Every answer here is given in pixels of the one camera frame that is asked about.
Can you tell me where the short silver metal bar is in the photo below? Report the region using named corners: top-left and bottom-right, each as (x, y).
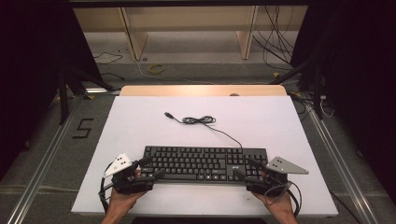
top-left (85, 88), bottom-right (121, 95)

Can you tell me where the black keyboard cable with plug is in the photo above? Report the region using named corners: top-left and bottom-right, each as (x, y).
top-left (163, 111), bottom-right (244, 149)

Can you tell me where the dark curtain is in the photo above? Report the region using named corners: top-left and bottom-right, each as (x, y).
top-left (0, 0), bottom-right (103, 183)
top-left (290, 0), bottom-right (396, 204)

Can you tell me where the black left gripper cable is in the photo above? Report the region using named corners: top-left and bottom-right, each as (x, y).
top-left (98, 161), bottom-right (115, 216)

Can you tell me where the black tripod stand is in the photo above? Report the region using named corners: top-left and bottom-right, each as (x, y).
top-left (56, 65), bottom-right (117, 126)
top-left (269, 52), bottom-right (325, 121)

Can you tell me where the aluminium floor rail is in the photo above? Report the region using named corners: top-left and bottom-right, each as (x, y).
top-left (6, 95), bottom-right (86, 224)
top-left (302, 92), bottom-right (380, 224)

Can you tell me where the yellow tape roll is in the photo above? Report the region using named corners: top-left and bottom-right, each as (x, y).
top-left (148, 63), bottom-right (165, 76)

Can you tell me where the person's right hand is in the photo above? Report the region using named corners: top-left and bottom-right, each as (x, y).
top-left (251, 189), bottom-right (295, 216)

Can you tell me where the white floor cable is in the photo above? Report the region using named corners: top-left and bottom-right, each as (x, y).
top-left (134, 58), bottom-right (272, 86)

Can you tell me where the light wooden desk frame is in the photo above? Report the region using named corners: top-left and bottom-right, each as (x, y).
top-left (73, 5), bottom-right (309, 62)

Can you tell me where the tangle of floor cables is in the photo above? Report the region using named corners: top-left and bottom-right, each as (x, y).
top-left (289, 91), bottom-right (336, 119)

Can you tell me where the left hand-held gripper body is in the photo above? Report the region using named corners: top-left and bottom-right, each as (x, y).
top-left (103, 152), bottom-right (156, 196)

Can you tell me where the black computer keyboard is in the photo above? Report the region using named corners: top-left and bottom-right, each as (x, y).
top-left (141, 145), bottom-right (269, 185)

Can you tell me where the bundle of black hanging cables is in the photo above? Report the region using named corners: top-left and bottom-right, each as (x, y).
top-left (251, 5), bottom-right (295, 71)

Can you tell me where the white board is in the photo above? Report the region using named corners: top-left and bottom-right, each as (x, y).
top-left (71, 95), bottom-right (339, 217)

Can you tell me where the person's left hand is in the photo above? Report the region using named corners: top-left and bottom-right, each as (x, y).
top-left (108, 187), bottom-right (148, 216)

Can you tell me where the thin black floor cable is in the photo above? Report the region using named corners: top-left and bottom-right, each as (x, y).
top-left (93, 51), bottom-right (124, 65)

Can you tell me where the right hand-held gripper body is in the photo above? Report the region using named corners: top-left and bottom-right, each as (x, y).
top-left (246, 156), bottom-right (310, 198)

